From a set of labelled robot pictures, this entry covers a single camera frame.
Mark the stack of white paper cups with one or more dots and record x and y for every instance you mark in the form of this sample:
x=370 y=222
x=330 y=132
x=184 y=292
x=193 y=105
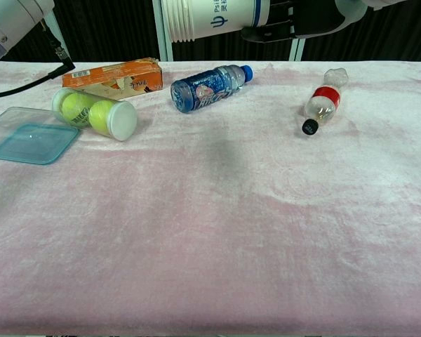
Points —
x=214 y=17

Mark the yellow tennis ball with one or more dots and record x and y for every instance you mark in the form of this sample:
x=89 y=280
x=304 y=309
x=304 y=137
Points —
x=101 y=117
x=75 y=109

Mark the clear plastic container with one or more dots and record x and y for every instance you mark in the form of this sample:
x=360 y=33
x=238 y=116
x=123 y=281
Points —
x=14 y=117

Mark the orange cardboard box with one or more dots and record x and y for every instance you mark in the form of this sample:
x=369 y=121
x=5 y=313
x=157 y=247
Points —
x=101 y=75

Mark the pale metal frame post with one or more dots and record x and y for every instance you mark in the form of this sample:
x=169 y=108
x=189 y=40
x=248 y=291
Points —
x=296 y=51
x=164 y=51

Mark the clear bottle with red label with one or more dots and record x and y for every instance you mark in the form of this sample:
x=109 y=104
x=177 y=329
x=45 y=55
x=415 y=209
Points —
x=324 y=100

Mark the pink plush cloth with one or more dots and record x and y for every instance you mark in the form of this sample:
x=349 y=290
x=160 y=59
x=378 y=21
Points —
x=210 y=228

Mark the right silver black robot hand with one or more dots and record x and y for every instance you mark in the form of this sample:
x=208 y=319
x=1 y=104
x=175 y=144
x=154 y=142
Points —
x=312 y=24

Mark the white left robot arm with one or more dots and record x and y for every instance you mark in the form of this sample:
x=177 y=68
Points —
x=14 y=17

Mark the blue labelled water bottle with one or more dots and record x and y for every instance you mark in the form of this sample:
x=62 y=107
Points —
x=207 y=91

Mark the black curtain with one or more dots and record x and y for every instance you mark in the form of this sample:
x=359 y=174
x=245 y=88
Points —
x=108 y=28

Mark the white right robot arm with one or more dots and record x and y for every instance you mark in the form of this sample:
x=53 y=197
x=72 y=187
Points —
x=382 y=3

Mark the clear tennis ball tube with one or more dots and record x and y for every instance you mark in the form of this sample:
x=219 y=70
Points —
x=124 y=121

